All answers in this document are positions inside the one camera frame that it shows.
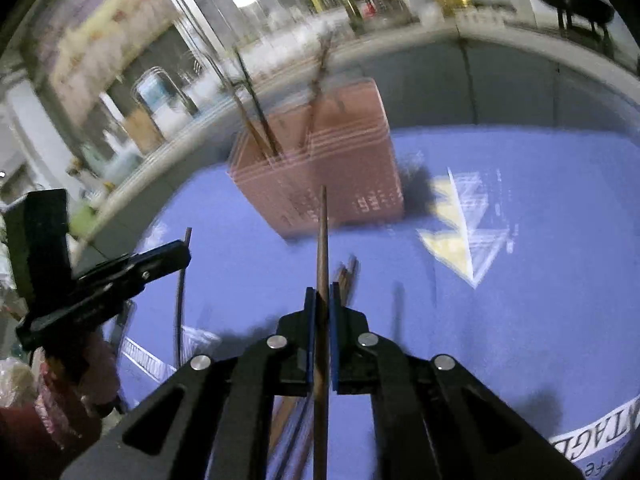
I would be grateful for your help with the pink plastic utensil basket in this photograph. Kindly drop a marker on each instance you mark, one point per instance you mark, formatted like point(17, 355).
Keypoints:
point(345, 160)

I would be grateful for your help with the dark chopstick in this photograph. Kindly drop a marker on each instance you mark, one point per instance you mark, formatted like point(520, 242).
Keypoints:
point(316, 90)
point(255, 105)

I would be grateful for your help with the metal faucet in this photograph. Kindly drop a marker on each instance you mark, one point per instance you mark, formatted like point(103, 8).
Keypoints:
point(160, 90)

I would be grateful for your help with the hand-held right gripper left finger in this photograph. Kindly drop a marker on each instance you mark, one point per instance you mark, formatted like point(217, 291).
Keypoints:
point(310, 340)

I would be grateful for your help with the blue printed mat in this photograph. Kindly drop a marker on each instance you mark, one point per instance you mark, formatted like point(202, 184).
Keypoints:
point(525, 285)

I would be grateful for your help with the brown wooden chopstick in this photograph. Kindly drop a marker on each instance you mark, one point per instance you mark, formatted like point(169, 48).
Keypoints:
point(285, 420)
point(323, 260)
point(346, 275)

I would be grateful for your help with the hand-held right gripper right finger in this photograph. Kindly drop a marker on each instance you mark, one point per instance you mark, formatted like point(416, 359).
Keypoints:
point(335, 345)

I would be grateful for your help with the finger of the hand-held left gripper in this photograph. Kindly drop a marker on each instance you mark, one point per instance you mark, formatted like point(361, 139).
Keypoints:
point(150, 262)

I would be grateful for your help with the person's left hand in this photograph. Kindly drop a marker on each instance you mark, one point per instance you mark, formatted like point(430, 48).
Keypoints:
point(97, 375)

